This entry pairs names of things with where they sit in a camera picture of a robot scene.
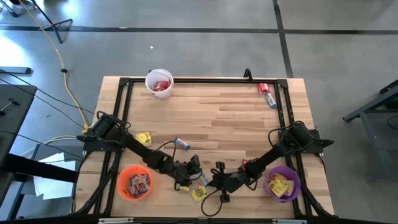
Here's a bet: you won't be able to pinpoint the dark grey metal cart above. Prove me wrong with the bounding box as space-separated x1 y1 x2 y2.
342 79 398 181

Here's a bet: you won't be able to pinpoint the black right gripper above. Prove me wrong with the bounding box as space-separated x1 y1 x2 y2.
208 161 246 203

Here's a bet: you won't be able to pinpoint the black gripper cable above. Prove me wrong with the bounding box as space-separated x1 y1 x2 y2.
154 140 178 169
200 167 259 218

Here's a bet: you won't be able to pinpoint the white paper sheets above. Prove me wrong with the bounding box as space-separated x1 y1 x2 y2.
32 154 77 200

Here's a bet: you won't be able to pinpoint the black lever handle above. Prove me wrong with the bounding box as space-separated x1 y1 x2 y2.
0 98 20 116

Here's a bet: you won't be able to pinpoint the orange plastic bucket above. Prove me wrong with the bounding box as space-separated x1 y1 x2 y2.
117 164 154 202

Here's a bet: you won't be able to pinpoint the dark grey side table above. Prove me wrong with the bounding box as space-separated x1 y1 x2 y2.
0 83 38 156

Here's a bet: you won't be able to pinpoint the grey floor bar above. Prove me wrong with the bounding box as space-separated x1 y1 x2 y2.
0 66 33 75

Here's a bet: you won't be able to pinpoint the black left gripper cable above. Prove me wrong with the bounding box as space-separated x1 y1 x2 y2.
154 140 178 169

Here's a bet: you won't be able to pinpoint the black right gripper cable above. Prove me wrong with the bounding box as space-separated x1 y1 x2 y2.
200 167 259 218

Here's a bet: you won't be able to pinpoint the purple plastic bucket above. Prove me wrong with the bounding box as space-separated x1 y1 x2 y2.
262 165 302 203

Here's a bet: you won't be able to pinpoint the black tripod stand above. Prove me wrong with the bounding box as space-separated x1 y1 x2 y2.
29 0 74 44
0 0 20 19

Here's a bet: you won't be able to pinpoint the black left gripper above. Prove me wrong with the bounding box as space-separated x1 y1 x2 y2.
175 154 205 191

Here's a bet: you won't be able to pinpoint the black table crossbeam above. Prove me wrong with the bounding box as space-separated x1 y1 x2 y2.
0 153 78 184

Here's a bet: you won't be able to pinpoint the black floor cable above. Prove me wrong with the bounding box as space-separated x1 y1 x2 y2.
0 70 96 116

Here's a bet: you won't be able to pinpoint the white bucket with black face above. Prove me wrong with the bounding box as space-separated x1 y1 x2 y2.
145 68 174 100

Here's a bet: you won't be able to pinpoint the silver frame bracket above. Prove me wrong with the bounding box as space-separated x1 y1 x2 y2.
98 217 134 224
272 218 308 224

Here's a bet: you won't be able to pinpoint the yellow extension cable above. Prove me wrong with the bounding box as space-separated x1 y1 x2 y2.
17 0 91 146

